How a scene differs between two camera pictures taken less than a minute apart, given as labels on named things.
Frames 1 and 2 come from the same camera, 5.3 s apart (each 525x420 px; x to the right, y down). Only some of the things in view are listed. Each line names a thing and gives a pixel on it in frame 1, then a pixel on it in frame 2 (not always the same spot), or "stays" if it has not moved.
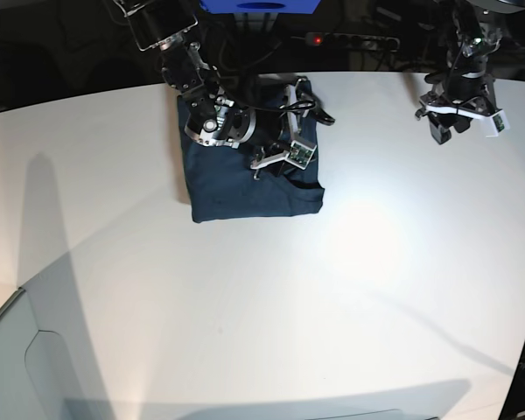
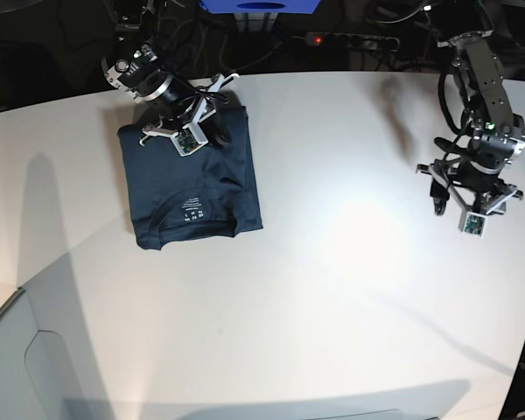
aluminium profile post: (255, 22) stays
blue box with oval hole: (259, 6) stays
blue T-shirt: (220, 183) to (211, 191)
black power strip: (353, 40) stays
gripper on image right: (461, 93) to (473, 191)
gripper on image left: (279, 128) to (192, 105)
